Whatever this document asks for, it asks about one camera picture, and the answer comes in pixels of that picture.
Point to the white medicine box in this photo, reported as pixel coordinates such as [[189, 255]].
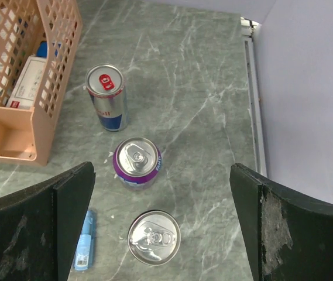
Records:
[[27, 85]]

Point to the blue box in organizer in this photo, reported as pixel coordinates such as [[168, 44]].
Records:
[[42, 50]]

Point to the peach plastic file organizer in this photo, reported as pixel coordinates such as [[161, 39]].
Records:
[[38, 43]]

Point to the purple Fanta can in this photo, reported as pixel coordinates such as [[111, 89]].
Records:
[[137, 162]]

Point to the small blue tube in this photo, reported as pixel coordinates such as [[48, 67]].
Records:
[[84, 253]]

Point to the black and yellow can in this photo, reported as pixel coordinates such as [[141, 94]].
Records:
[[154, 238]]

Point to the Red Bull can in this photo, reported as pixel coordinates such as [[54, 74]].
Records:
[[106, 86]]

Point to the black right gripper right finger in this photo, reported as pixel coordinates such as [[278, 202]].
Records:
[[287, 234]]

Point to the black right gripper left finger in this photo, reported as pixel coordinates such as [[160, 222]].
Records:
[[40, 225]]

